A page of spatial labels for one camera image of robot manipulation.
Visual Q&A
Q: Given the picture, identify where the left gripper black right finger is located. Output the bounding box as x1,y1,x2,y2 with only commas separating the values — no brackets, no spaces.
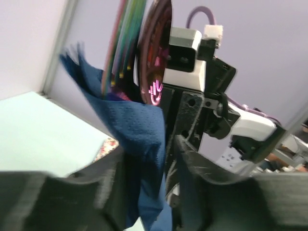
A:
173,135,308,231

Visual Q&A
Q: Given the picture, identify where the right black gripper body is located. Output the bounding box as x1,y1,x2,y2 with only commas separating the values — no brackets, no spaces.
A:
160,39,237,154

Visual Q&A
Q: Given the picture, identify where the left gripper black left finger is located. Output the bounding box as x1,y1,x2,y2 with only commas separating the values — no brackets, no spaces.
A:
0,147,127,231

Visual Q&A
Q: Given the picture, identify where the dark blue paper napkin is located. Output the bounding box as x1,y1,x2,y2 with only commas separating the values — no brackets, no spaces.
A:
60,46,172,231

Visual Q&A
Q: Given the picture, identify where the purple metal spoon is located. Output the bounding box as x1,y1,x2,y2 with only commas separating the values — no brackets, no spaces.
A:
137,0,172,106

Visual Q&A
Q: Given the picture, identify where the iridescent metal fork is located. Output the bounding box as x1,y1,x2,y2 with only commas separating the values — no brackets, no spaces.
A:
101,0,146,100

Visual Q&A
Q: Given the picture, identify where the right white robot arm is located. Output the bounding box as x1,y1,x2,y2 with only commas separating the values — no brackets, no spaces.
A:
160,36,284,164

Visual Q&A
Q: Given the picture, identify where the floral plastic tray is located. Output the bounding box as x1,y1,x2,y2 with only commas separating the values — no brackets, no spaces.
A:
93,138,119,162

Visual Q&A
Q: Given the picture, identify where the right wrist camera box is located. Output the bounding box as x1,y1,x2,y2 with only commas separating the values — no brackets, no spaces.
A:
163,27,205,90

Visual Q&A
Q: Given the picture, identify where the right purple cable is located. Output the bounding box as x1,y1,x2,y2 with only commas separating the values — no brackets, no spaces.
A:
186,6,280,123

